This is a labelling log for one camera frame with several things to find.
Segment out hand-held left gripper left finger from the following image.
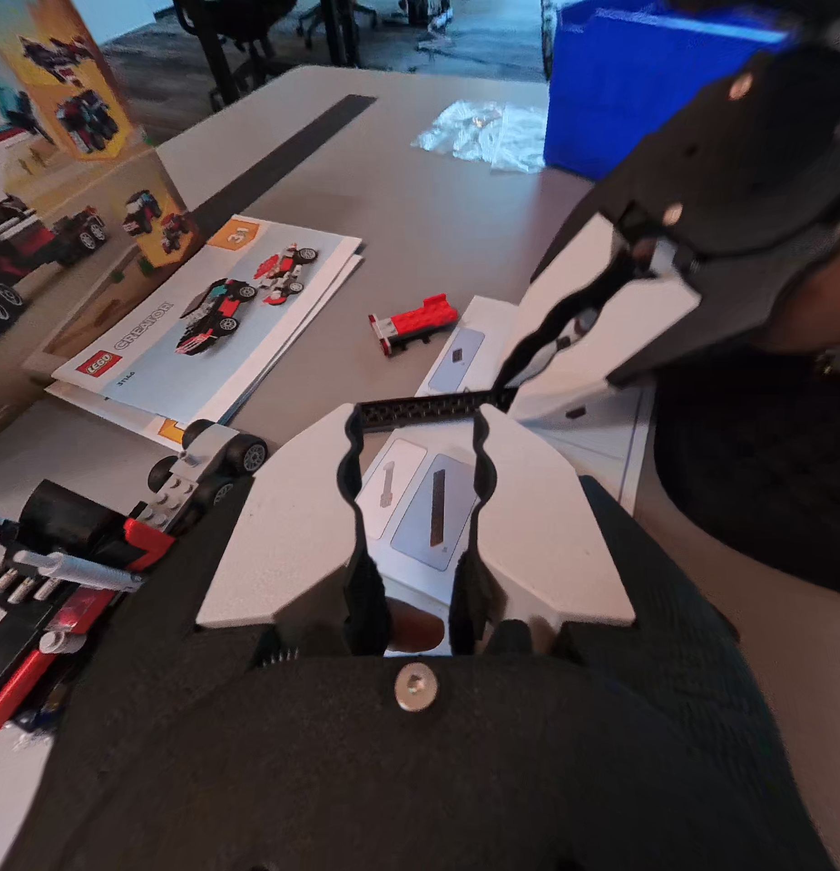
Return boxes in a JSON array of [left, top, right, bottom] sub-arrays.
[[195, 401, 393, 657]]

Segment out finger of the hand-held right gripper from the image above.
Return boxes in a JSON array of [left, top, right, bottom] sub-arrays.
[[498, 212, 633, 392], [511, 262, 703, 424]]

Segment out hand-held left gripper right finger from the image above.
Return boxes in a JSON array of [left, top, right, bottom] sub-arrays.
[[448, 403, 637, 657]]

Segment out large blue plastic bin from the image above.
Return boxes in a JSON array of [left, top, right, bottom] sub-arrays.
[[544, 0, 802, 181]]

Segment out grey red lego assembly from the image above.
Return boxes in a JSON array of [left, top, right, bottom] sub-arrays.
[[368, 294, 459, 357]]

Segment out long black lego plate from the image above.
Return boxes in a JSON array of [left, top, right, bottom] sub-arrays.
[[355, 387, 519, 433]]

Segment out open lego instruction booklet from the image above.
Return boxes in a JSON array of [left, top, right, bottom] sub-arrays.
[[355, 294, 659, 657]]

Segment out black red lego truck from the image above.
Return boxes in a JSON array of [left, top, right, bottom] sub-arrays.
[[0, 418, 270, 736]]

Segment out lego set box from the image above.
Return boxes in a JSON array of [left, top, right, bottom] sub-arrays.
[[0, 0, 206, 436]]

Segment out person's right hand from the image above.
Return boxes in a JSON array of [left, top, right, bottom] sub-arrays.
[[753, 235, 840, 356]]

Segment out clear plastic bag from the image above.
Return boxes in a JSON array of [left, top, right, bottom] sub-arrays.
[[412, 101, 550, 174]]

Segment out black quilted wrist pad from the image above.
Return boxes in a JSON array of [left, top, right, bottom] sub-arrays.
[[654, 367, 840, 600]]

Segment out car cover instruction booklet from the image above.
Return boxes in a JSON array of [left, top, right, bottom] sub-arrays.
[[52, 214, 363, 424]]

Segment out black office chair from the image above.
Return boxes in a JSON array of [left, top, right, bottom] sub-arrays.
[[171, 0, 298, 113]]

